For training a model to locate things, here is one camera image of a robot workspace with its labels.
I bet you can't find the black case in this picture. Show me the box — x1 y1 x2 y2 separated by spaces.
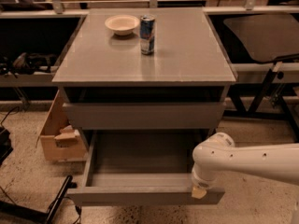
0 127 13 165

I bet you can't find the black cable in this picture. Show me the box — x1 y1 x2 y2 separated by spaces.
46 196 83 224

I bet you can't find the metal shelf rail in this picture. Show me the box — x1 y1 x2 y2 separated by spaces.
0 66 58 88

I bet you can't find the black stand leg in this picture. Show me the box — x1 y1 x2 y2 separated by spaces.
0 175 77 224

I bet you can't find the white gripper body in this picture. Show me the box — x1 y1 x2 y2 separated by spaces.
192 166 216 189

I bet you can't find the blue silver drink can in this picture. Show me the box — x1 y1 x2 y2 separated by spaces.
139 15 155 55

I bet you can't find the white bowl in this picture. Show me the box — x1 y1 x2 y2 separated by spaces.
105 15 139 35

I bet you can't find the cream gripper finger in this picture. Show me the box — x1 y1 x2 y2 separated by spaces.
192 187 206 199

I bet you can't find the grey top drawer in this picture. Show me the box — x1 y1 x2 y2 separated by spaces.
63 103 225 130

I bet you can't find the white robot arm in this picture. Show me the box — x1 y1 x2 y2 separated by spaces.
191 133 299 189

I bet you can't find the cardboard box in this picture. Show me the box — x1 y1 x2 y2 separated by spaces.
39 92 88 161

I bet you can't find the grey drawer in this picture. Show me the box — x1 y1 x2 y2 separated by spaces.
68 131 224 206
63 103 225 130

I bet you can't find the grey drawer cabinet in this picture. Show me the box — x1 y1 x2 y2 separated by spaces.
51 7 238 142

